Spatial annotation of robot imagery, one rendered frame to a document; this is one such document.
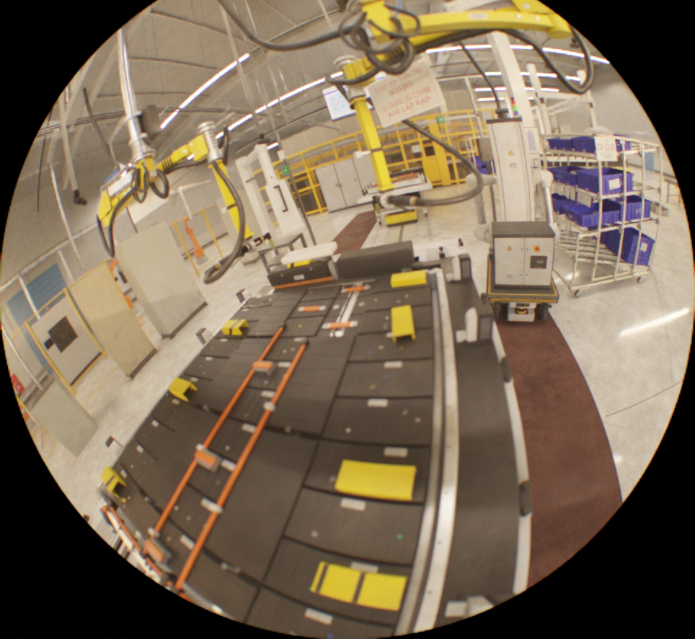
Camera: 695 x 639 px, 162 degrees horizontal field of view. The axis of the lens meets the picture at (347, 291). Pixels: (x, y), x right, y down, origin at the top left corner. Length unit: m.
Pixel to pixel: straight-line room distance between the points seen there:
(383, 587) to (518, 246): 2.14
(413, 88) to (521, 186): 1.60
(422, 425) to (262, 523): 0.46
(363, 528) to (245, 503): 0.30
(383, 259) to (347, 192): 8.87
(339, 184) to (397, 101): 9.14
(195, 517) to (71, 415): 4.02
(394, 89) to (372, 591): 1.52
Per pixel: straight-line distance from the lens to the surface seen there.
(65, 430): 4.78
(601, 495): 1.86
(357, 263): 1.35
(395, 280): 1.14
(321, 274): 1.44
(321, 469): 0.65
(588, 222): 2.87
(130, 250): 5.08
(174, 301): 5.33
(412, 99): 1.14
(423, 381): 0.71
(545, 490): 1.70
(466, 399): 0.82
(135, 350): 5.02
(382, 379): 0.74
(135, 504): 1.05
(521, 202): 2.51
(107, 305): 4.89
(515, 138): 2.45
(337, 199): 10.29
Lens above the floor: 1.57
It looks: 27 degrees down
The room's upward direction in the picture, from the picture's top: 19 degrees counter-clockwise
